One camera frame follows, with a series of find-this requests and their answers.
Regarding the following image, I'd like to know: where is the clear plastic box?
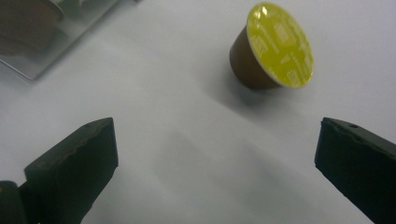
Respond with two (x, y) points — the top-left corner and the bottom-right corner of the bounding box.
(0, 0), (123, 81)

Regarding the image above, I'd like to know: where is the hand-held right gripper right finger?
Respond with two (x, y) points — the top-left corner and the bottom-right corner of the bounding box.
(314, 117), (396, 224)

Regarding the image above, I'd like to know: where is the white table mat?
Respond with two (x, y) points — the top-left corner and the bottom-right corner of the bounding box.
(0, 0), (396, 224)

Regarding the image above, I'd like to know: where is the brown yellow-lidded coffee capsule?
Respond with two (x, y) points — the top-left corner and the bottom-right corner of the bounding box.
(229, 2), (315, 91)

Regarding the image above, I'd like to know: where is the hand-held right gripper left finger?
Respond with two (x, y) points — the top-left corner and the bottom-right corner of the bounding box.
(18, 117), (120, 224)

